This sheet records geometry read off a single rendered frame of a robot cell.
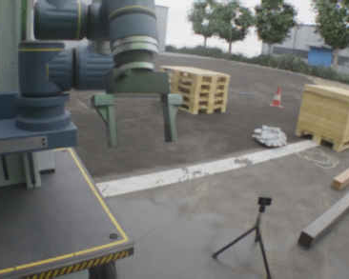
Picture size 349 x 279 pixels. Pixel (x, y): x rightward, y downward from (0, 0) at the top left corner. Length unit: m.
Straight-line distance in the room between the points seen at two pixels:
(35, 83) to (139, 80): 0.62
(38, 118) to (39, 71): 0.19
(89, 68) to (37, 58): 0.21
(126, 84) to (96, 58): 0.60
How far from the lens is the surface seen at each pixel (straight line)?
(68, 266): 1.08
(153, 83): 0.56
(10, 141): 1.11
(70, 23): 0.72
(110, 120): 0.51
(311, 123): 4.41
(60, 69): 1.09
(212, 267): 1.58
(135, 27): 0.56
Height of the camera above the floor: 1.13
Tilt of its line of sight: 20 degrees down
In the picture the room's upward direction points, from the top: 5 degrees clockwise
